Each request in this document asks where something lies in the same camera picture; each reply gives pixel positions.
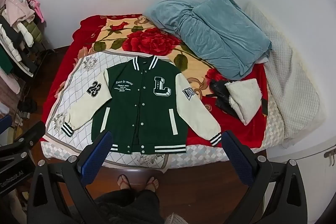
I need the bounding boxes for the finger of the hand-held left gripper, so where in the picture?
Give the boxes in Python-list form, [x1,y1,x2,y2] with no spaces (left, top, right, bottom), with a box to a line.
[0,121,46,161]

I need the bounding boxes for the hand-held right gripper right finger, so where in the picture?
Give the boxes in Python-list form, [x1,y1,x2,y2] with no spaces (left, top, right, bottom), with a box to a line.
[222,130,309,224]

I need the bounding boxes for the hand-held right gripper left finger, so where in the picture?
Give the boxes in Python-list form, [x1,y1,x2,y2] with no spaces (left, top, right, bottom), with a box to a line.
[26,130,116,224]

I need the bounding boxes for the green white varsity jacket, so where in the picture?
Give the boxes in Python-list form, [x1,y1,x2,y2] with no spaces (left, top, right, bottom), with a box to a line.
[61,55,222,155]

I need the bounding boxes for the black clothes rack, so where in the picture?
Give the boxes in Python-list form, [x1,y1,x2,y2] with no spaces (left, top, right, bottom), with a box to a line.
[16,40,55,80]

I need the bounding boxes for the black bag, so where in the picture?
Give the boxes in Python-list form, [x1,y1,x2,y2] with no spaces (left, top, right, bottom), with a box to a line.
[18,97,37,113]

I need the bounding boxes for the person's left foot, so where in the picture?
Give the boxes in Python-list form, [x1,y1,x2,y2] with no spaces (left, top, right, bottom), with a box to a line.
[117,174,133,191]

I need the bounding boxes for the person's foot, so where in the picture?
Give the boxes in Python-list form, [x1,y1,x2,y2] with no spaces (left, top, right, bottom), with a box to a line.
[145,175,160,192]
[117,174,133,191]

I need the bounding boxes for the white fleece cloth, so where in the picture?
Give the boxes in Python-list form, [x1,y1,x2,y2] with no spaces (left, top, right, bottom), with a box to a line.
[225,78,263,125]

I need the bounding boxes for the person's black pants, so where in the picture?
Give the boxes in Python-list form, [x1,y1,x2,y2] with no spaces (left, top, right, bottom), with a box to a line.
[88,187,165,224]

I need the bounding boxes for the person's right foot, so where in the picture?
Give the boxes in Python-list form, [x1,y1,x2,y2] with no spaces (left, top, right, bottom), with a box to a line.
[145,175,160,192]

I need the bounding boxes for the black garment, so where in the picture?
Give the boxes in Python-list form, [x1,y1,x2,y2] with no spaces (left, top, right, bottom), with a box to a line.
[206,80,239,117]

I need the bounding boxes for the white diamond-pattern sheet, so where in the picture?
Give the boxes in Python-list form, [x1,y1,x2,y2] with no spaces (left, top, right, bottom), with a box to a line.
[43,50,171,169]

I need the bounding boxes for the white cabinet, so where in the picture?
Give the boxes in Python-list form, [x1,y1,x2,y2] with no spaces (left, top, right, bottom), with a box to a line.
[268,135,336,188]

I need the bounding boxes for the white puffer jacket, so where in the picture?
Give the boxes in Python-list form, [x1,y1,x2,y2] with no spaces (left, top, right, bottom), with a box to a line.
[0,22,34,64]

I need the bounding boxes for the white waffle quilt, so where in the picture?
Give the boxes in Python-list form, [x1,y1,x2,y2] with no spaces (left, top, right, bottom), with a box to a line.
[244,1,326,148]

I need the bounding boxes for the olive puffer jacket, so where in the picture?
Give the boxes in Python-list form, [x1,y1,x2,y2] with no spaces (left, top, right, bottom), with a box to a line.
[22,19,44,44]

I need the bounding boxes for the blue-grey plush blanket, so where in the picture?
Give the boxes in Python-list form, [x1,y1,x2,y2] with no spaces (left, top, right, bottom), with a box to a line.
[143,0,273,81]

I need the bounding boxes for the red floral blanket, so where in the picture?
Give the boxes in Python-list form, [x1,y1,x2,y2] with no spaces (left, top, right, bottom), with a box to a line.
[62,14,269,148]

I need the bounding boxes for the bright pink garment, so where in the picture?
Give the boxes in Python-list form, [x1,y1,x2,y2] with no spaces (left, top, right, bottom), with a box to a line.
[29,0,45,24]

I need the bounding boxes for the pale pink garment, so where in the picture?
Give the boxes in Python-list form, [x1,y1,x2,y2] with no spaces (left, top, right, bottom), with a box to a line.
[3,0,36,28]

